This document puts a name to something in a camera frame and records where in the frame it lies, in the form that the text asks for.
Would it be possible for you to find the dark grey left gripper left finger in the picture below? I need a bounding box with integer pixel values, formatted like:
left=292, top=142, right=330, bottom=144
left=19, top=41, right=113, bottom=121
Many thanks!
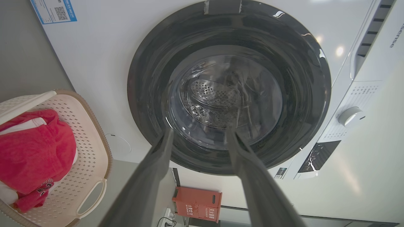
left=98, top=127, right=175, bottom=227

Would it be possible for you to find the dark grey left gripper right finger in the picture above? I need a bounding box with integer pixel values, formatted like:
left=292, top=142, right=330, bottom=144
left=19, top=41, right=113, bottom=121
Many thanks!
left=225, top=127, right=307, bottom=227

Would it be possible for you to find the cream perforated laundry basket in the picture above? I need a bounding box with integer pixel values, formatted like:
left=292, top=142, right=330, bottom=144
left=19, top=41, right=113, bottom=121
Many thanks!
left=0, top=89, right=113, bottom=227

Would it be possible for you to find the white power strip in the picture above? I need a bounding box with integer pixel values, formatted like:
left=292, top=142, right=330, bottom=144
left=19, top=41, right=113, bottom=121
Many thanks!
left=162, top=207, right=176, bottom=226

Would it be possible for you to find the round white drain filter cover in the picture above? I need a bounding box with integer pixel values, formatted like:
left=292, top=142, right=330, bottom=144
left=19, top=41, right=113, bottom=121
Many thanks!
left=105, top=134, right=132, bottom=155

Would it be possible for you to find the orange-red metal box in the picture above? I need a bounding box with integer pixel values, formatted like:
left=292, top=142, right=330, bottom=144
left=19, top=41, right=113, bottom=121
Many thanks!
left=172, top=186, right=223, bottom=224

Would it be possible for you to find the black washer display panel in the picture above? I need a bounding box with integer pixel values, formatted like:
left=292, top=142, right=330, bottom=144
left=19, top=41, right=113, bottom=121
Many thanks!
left=298, top=140, right=342, bottom=173

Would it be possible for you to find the red and white jersey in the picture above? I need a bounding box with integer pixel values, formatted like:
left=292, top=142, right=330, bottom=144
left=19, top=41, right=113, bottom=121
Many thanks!
left=0, top=109, right=78, bottom=213

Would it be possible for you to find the black round washer door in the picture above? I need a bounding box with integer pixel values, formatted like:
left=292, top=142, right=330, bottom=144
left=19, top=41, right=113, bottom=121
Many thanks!
left=127, top=0, right=332, bottom=176

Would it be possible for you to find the white washer control knob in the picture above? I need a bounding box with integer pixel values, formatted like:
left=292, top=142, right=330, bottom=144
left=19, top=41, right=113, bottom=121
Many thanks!
left=338, top=107, right=366, bottom=128

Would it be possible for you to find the white front-load washing machine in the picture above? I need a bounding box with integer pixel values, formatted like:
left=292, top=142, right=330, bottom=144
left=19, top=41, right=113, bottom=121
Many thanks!
left=30, top=0, right=404, bottom=181

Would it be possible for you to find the blue energy label sticker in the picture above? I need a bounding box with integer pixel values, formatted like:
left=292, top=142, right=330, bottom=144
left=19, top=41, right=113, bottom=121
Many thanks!
left=31, top=0, right=77, bottom=25

